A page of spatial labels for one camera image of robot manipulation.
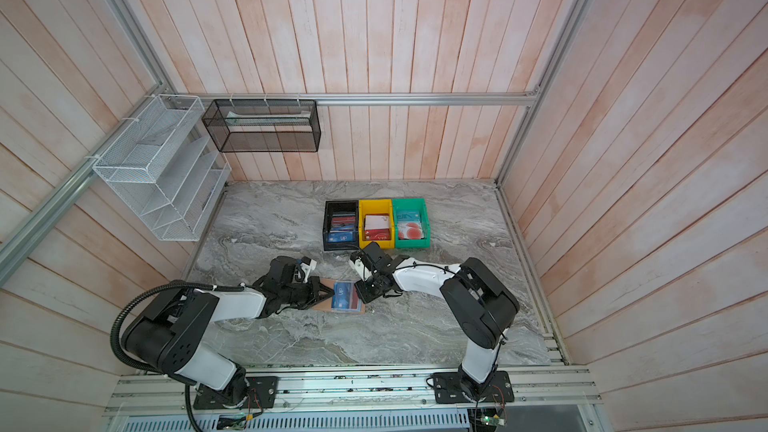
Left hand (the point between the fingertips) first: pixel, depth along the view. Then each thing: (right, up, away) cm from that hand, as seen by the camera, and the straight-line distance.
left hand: (334, 297), depth 88 cm
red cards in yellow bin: (+13, +20, +16) cm, 29 cm away
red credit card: (+6, 0, 0) cm, 6 cm away
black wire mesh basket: (-28, +57, +17) cm, 66 cm away
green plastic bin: (+26, +29, +19) cm, 43 cm away
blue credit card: (+2, 0, 0) cm, 2 cm away
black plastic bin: (-1, +28, +22) cm, 36 cm away
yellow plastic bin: (+12, +28, +18) cm, 35 cm away
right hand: (+8, +1, +2) cm, 8 cm away
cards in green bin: (+25, +21, +17) cm, 36 cm away
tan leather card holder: (-2, -3, 0) cm, 4 cm away
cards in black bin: (+1, +20, +16) cm, 26 cm away
